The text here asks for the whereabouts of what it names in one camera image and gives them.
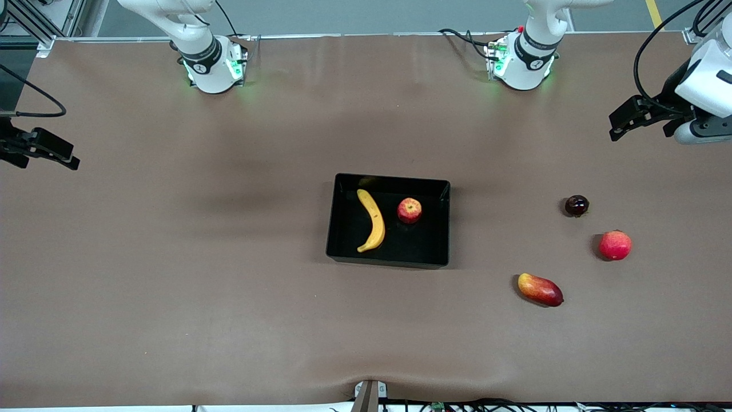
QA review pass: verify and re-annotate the aluminium frame with struts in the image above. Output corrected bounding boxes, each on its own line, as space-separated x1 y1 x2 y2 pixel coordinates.
0 0 86 58

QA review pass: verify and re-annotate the black plastic box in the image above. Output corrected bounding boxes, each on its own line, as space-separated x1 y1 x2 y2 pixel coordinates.
325 173 451 270

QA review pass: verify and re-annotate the large red peach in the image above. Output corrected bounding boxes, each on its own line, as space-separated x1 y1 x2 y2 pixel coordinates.
598 230 633 262

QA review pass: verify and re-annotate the black arm base cable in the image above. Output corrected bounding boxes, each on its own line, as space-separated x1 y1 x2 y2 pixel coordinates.
214 0 241 38
439 27 494 61

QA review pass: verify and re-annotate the brown table mat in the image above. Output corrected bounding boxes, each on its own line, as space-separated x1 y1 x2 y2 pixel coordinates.
0 31 732 408

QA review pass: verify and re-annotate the black overhead cable bundle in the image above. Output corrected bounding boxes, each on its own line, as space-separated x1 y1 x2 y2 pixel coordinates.
692 0 732 38

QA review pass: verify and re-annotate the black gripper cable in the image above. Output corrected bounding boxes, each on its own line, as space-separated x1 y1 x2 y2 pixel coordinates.
0 63 67 118
633 0 710 115

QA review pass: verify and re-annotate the small red apple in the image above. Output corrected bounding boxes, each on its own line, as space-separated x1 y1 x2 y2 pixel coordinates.
397 197 423 224

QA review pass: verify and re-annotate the yellow banana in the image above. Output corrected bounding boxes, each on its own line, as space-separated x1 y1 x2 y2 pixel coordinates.
356 189 386 253

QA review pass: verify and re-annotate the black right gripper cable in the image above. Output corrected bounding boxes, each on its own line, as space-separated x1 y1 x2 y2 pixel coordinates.
0 63 67 118

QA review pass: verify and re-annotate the black cable under table edge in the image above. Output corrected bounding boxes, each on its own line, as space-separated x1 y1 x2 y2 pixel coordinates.
383 398 578 412

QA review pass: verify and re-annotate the red yellow mango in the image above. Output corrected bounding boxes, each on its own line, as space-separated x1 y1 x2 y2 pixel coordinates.
517 273 564 308

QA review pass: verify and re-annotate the black right arm base cable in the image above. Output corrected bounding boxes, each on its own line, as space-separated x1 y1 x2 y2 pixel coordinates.
214 0 241 38

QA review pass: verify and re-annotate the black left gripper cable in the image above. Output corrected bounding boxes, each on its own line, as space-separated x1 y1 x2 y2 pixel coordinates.
633 0 710 115

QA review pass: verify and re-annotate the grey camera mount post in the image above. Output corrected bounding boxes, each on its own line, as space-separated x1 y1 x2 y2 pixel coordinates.
353 380 388 412

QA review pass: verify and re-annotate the black left arm base cable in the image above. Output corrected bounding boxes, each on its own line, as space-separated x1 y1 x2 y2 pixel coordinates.
439 27 494 61

